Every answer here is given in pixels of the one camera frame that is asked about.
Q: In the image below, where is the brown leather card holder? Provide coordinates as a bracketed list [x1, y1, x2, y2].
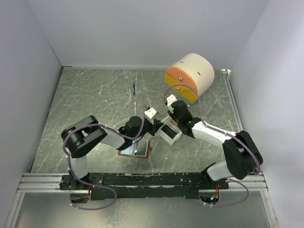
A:
[118, 139, 152, 159]

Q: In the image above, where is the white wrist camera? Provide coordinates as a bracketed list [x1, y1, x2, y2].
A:
[165, 94, 177, 107]
[144, 107, 158, 121]

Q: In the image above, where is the blue mark on table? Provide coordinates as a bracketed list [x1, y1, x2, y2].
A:
[133, 81, 136, 96]

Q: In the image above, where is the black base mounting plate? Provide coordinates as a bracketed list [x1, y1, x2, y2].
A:
[59, 172, 230, 201]

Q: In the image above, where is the white plastic card tray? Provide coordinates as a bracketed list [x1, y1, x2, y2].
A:
[157, 115, 182, 145]

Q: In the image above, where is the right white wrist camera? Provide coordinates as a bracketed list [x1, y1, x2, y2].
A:
[165, 94, 177, 107]

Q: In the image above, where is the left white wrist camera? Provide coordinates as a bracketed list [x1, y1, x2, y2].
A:
[144, 107, 158, 121]

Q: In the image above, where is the cream mini drawer cabinet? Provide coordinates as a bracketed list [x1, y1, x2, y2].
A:
[164, 53, 215, 104]

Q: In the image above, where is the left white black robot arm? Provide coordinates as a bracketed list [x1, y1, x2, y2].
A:
[60, 115, 163, 190]

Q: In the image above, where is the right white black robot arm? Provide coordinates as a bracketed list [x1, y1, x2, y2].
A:
[167, 100, 263, 189]

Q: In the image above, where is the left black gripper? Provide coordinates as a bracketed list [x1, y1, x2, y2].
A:
[132, 118, 165, 141]

